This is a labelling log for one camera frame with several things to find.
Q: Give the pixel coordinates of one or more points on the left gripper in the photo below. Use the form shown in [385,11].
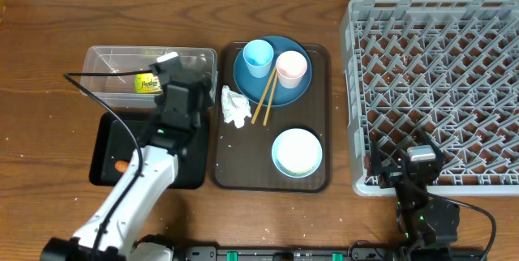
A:
[205,94]

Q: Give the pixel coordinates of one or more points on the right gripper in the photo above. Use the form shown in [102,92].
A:
[392,174]

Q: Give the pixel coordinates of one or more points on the foil snack wrapper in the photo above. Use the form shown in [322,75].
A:
[147,83]

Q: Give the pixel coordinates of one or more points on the white tissue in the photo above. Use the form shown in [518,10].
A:
[235,107]

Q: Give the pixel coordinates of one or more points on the orange carrot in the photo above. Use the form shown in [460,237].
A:
[121,166]

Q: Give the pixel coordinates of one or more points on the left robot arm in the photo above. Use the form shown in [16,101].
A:
[111,233]

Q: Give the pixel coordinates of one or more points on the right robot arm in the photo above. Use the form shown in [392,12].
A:
[429,223]

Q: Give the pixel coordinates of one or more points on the grey dishwasher rack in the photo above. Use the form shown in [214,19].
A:
[445,67]

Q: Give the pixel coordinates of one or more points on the clear plastic bin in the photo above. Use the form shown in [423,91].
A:
[118,91]

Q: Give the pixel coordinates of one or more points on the dark blue plate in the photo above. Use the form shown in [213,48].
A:
[253,87]

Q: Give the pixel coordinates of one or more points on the black tray bin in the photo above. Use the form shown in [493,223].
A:
[114,144]

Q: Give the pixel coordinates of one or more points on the wooden chopstick left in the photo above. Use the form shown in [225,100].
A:
[261,101]

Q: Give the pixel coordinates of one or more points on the wooden chopstick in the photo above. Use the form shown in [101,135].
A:
[261,101]
[272,93]

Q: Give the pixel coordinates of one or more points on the wooden chopstick right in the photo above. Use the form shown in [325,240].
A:
[272,93]

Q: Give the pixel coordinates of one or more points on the brown serving tray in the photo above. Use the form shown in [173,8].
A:
[241,158]

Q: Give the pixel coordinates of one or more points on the light blue cup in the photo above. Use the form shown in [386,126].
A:
[258,55]

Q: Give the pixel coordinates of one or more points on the light blue bowl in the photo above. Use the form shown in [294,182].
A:
[297,153]

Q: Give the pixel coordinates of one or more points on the pink cup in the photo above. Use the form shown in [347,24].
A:
[291,67]

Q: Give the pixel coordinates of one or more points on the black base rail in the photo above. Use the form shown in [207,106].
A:
[308,253]

